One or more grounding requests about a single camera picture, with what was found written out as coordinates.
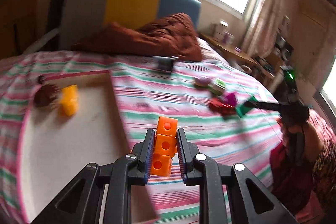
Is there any purple oval soap box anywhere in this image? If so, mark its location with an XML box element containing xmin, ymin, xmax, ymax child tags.
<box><xmin>194</xmin><ymin>77</ymin><xmax>211</xmax><ymax>88</ymax></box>

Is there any purple small box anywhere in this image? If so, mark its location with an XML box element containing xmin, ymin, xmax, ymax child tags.
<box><xmin>222</xmin><ymin>32</ymin><xmax>234</xmax><ymax>45</ymax></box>

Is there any striped bed sheet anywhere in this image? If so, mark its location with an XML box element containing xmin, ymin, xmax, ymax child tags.
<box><xmin>1</xmin><ymin>51</ymin><xmax>281</xmax><ymax>223</ymax></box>

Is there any white pink-edged tray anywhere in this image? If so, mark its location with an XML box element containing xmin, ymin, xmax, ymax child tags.
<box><xmin>17</xmin><ymin>71</ymin><xmax>157</xmax><ymax>223</ymax></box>

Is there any white green plug-in device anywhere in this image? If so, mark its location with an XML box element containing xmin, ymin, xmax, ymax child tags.
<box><xmin>209</xmin><ymin>78</ymin><xmax>226</xmax><ymax>96</ymax></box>

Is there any wooden side table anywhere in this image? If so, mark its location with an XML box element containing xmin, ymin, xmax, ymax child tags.
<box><xmin>199</xmin><ymin>32</ymin><xmax>257</xmax><ymax>67</ymax></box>

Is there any black grey cylinder cap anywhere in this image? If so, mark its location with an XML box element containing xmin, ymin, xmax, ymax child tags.
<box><xmin>153</xmin><ymin>56</ymin><xmax>178</xmax><ymax>74</ymax></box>

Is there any orange cube block toy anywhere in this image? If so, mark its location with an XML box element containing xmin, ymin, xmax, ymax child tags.
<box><xmin>151</xmin><ymin>117</ymin><xmax>178</xmax><ymax>177</ymax></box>

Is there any white carton box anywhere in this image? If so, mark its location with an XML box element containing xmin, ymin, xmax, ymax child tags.
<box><xmin>213</xmin><ymin>20</ymin><xmax>229</xmax><ymax>41</ymax></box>

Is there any rust brown quilt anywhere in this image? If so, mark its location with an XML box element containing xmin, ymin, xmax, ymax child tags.
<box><xmin>71</xmin><ymin>13</ymin><xmax>203</xmax><ymax>62</ymax></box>

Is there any green plastic clip holder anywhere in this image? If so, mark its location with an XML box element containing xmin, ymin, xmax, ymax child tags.
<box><xmin>235</xmin><ymin>96</ymin><xmax>257</xmax><ymax>118</ymax></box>

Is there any floral sleeve forearm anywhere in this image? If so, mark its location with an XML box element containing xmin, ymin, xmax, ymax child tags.
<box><xmin>312</xmin><ymin>141</ymin><xmax>335</xmax><ymax>214</ymax></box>

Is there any pink curtain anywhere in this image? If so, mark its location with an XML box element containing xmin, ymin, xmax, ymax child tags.
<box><xmin>241</xmin><ymin>0</ymin><xmax>281</xmax><ymax>56</ymax></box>

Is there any red plastic bottle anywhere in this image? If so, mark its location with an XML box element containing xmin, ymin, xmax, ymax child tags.
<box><xmin>209</xmin><ymin>98</ymin><xmax>236</xmax><ymax>117</ymax></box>

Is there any multicolour headboard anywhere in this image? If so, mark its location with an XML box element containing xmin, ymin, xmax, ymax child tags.
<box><xmin>60</xmin><ymin>0</ymin><xmax>201</xmax><ymax>50</ymax></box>

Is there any yellow plastic block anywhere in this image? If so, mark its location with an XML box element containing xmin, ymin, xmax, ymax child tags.
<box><xmin>60</xmin><ymin>85</ymin><xmax>79</xmax><ymax>117</ymax></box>

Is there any dark red spiky toy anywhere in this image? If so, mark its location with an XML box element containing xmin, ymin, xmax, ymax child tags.
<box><xmin>34</xmin><ymin>75</ymin><xmax>60</xmax><ymax>107</ymax></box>

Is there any magenta perforated strainer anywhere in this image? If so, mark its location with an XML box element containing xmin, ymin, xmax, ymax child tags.
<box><xmin>224</xmin><ymin>92</ymin><xmax>238</xmax><ymax>107</ymax></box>

